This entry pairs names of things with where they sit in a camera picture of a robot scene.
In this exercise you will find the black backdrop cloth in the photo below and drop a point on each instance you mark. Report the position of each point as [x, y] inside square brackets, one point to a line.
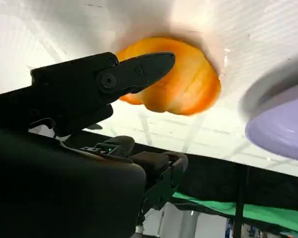
[213, 178]

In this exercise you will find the orange white toy bread roll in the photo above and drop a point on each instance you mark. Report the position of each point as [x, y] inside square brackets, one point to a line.
[188, 86]

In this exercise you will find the lilac plate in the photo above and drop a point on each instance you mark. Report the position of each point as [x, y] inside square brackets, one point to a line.
[282, 129]

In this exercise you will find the green cloth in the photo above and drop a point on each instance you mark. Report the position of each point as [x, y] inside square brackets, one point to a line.
[275, 213]

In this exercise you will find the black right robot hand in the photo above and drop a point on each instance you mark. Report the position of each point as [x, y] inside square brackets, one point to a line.
[52, 173]

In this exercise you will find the black stand pole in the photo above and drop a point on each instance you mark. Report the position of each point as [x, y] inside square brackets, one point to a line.
[240, 223]

